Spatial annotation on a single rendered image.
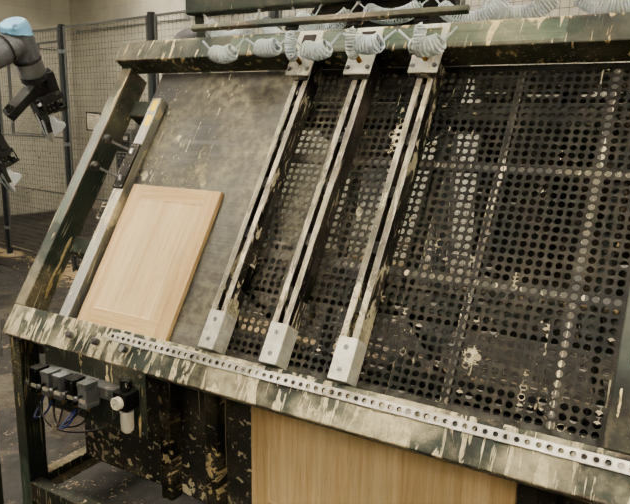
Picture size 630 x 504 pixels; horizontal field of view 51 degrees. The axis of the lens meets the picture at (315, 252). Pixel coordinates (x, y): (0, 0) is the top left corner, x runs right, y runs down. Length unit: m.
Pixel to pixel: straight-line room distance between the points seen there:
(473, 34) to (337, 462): 1.42
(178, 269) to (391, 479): 1.00
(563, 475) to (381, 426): 0.46
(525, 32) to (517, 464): 1.25
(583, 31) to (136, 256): 1.66
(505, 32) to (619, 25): 0.32
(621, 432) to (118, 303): 1.67
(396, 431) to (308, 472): 0.59
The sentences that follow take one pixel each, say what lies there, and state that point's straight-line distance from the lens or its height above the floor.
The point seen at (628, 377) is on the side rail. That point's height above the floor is 1.05.
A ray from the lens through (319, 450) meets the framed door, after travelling 2.24.
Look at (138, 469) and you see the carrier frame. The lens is 2.89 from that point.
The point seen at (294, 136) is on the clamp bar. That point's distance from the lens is 2.34.
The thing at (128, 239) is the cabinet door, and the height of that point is 1.17.
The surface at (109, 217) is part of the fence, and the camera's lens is 2.66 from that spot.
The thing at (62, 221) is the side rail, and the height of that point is 1.21.
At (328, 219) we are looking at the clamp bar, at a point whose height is 1.31.
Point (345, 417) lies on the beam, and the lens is 1.85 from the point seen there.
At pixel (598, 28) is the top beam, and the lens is 2.15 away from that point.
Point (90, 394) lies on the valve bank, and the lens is 2.35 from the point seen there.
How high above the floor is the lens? 1.64
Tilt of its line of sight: 12 degrees down
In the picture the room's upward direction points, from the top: 1 degrees clockwise
